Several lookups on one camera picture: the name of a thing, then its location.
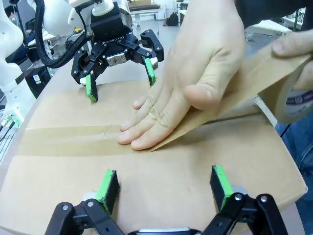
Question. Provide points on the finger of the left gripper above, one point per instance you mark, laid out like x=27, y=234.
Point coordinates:
x=152, y=46
x=91, y=88

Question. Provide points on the black Robotiq left gripper body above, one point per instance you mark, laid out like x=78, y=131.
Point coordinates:
x=115, y=47

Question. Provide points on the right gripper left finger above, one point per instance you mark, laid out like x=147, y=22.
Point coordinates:
x=107, y=188

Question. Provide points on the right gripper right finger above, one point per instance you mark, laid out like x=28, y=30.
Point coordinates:
x=221, y=183

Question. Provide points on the brown cardboard shipping box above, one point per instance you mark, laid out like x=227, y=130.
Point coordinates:
x=156, y=186

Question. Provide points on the brown packing tape roll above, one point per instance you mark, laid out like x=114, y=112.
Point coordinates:
x=264, y=73

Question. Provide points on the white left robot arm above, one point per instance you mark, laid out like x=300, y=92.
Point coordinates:
x=9, y=36

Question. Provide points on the person's right forearm dark sleeve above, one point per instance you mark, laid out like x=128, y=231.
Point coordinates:
x=269, y=11

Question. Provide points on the person's right hand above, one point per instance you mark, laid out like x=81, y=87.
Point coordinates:
x=205, y=56

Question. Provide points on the person's left hand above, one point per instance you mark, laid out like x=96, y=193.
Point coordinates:
x=296, y=44

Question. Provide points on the black backpack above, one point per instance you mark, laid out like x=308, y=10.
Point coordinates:
x=173, y=19

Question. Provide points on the white desk with brown top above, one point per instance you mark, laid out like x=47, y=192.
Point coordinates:
x=146, y=11

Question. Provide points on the black computer case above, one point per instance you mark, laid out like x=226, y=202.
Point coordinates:
x=36, y=79

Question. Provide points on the seated person in background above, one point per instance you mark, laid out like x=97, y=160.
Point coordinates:
x=29, y=36

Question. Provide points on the person's blue jeans leg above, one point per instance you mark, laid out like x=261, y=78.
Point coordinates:
x=300, y=151

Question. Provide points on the white background table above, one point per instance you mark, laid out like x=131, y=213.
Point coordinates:
x=269, y=27

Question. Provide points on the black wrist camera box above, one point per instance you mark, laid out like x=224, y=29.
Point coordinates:
x=106, y=24

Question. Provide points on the grey ribbed metal rail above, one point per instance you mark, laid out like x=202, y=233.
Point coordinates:
x=5, y=144

